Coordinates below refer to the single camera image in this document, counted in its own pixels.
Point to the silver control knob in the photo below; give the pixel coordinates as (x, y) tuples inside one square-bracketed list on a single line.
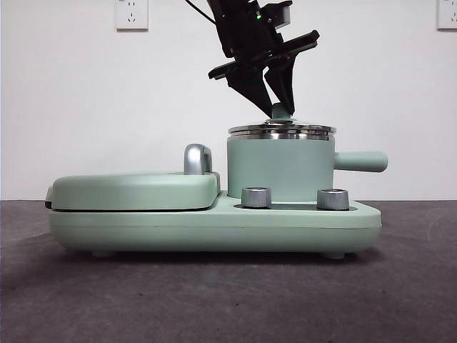
[(256, 198), (332, 200)]

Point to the mint green griddle cover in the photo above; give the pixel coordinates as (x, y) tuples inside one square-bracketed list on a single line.
[(125, 193)]

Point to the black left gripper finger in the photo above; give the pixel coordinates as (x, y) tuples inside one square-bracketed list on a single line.
[(283, 82), (250, 85)]

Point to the mint green breakfast machine base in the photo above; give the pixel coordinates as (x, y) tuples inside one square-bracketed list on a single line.
[(214, 225)]

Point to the silver steel steamer tray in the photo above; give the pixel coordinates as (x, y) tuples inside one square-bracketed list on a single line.
[(282, 136)]

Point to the white wall socket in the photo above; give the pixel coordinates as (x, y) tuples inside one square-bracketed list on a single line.
[(132, 16), (448, 14)]

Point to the glass lid with green knob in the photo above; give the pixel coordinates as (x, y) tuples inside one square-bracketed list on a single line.
[(282, 128)]

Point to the pale grey left wrist camera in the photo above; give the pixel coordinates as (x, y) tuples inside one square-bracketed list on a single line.
[(283, 14)]

